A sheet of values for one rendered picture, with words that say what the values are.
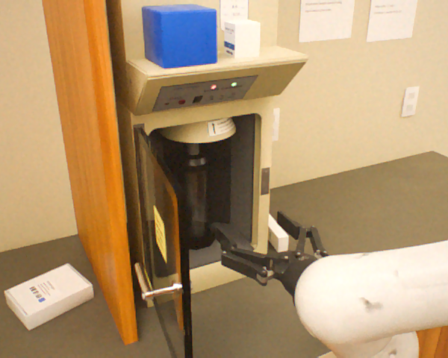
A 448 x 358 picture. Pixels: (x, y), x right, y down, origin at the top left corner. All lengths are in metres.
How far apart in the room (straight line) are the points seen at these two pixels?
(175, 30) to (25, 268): 0.80
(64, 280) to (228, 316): 0.40
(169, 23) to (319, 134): 1.04
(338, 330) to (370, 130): 1.40
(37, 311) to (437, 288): 0.85
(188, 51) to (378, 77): 1.13
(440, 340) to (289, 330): 0.47
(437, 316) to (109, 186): 0.57
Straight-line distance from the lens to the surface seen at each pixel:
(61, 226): 1.49
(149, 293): 0.78
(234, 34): 0.90
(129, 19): 0.90
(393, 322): 0.57
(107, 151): 0.85
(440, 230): 1.57
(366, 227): 1.50
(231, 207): 1.28
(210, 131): 1.03
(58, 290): 1.20
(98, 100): 0.82
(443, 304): 0.56
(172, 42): 0.82
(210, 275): 1.18
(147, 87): 0.83
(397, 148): 2.05
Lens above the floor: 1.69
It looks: 25 degrees down
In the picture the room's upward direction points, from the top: straight up
